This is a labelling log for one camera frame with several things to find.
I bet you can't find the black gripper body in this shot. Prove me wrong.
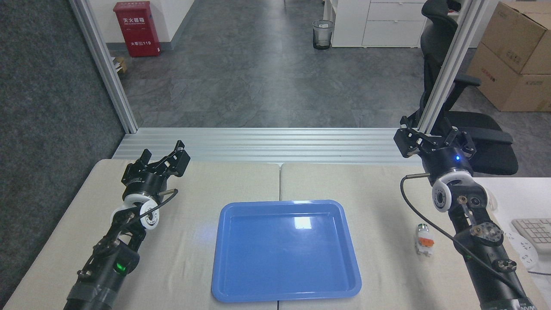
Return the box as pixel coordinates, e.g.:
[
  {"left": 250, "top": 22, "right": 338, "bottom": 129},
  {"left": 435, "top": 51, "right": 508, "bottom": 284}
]
[
  {"left": 420, "top": 146, "right": 474, "bottom": 185},
  {"left": 122, "top": 170, "right": 170, "bottom": 201}
]

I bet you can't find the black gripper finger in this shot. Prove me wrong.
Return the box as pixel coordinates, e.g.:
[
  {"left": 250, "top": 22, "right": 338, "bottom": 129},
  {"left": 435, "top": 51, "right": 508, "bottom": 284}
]
[
  {"left": 122, "top": 149, "right": 154, "bottom": 181},
  {"left": 150, "top": 140, "right": 191, "bottom": 178},
  {"left": 443, "top": 125, "right": 477, "bottom": 158},
  {"left": 393, "top": 115, "right": 436, "bottom": 158}
]

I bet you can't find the blue plastic tray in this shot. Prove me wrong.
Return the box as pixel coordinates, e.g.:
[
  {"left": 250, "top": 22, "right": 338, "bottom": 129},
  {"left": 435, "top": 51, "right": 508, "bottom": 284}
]
[{"left": 211, "top": 199, "right": 362, "bottom": 303}]

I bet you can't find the black office chair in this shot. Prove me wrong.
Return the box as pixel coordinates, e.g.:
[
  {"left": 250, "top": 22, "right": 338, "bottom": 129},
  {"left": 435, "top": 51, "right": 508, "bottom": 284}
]
[{"left": 419, "top": 0, "right": 520, "bottom": 176}]

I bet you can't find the large brown cardboard box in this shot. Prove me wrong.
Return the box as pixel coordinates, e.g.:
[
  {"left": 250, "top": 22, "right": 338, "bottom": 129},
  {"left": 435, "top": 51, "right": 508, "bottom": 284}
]
[
  {"left": 466, "top": 42, "right": 551, "bottom": 113},
  {"left": 480, "top": 1, "right": 551, "bottom": 75}
]

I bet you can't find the small brown cardboard box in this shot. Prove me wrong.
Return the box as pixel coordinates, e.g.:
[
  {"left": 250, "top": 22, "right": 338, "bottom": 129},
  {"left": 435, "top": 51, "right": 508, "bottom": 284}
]
[{"left": 111, "top": 56, "right": 129, "bottom": 75}]

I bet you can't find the white computer keyboard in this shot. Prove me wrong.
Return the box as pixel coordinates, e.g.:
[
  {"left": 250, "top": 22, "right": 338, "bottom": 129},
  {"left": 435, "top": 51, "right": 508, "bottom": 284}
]
[{"left": 511, "top": 218, "right": 551, "bottom": 254}]

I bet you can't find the white power strip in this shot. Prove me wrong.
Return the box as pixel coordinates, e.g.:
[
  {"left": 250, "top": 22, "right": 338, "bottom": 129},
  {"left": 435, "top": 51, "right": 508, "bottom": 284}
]
[{"left": 504, "top": 232, "right": 539, "bottom": 270}]

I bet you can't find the white drawer cabinet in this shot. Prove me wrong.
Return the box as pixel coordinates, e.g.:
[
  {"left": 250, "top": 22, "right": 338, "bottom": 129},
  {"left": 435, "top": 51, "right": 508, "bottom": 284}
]
[{"left": 323, "top": 0, "right": 432, "bottom": 48}]

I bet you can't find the black mesh trash bin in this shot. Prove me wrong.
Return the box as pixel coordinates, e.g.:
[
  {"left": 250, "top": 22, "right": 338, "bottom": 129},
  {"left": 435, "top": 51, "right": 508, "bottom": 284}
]
[{"left": 313, "top": 20, "right": 335, "bottom": 50}]

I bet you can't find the red fire extinguisher box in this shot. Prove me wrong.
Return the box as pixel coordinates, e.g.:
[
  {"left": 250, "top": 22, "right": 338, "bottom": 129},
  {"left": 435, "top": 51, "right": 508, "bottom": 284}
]
[{"left": 113, "top": 1, "right": 162, "bottom": 58}]

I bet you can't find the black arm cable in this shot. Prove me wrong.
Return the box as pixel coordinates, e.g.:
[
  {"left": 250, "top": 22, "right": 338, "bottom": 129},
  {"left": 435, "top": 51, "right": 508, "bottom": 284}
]
[
  {"left": 400, "top": 173, "right": 523, "bottom": 300},
  {"left": 127, "top": 188, "right": 179, "bottom": 226}
]

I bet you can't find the silver aluminium post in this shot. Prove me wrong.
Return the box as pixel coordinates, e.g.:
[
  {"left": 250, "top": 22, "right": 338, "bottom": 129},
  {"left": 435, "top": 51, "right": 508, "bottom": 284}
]
[
  {"left": 69, "top": 0, "right": 139, "bottom": 134},
  {"left": 417, "top": 0, "right": 494, "bottom": 134}
]

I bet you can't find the white orange switch part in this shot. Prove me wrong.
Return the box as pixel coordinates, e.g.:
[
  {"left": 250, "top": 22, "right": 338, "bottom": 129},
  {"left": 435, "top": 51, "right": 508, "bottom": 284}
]
[{"left": 415, "top": 223, "right": 435, "bottom": 257}]

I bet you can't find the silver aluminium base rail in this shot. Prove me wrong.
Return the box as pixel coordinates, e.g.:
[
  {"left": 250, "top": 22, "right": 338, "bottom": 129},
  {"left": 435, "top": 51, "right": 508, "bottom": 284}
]
[{"left": 112, "top": 127, "right": 424, "bottom": 164}]

